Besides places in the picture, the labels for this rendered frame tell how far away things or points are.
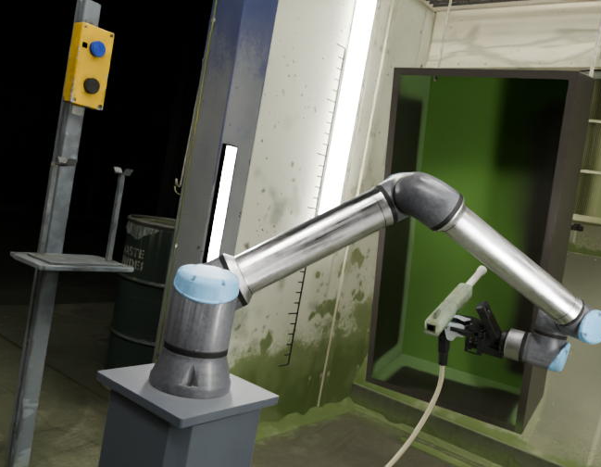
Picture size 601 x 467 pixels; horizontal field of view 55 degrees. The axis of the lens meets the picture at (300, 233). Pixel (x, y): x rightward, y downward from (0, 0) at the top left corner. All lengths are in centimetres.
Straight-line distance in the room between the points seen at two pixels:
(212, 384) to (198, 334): 12
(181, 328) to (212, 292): 11
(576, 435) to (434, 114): 158
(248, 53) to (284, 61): 21
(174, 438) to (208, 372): 16
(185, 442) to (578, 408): 216
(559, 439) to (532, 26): 200
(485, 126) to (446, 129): 15
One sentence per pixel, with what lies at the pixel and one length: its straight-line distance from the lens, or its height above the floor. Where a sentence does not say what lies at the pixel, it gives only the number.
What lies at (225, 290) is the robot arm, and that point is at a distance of 132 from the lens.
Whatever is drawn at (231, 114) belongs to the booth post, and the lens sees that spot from 227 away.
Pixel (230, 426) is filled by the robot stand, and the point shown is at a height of 59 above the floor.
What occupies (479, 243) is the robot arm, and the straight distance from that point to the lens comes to 152.
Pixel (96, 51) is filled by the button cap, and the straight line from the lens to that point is 208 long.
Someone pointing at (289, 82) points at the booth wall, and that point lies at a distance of 251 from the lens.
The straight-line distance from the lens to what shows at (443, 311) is 185.
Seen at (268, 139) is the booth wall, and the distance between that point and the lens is 242.
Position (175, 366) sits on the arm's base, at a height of 70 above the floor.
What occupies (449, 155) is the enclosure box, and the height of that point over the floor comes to 140.
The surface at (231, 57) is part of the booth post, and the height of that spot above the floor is 159.
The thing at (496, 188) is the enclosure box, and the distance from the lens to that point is 238.
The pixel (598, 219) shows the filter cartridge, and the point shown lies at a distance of 312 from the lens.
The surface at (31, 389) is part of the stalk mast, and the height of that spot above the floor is 32.
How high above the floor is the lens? 111
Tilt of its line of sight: 3 degrees down
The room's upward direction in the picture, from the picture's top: 10 degrees clockwise
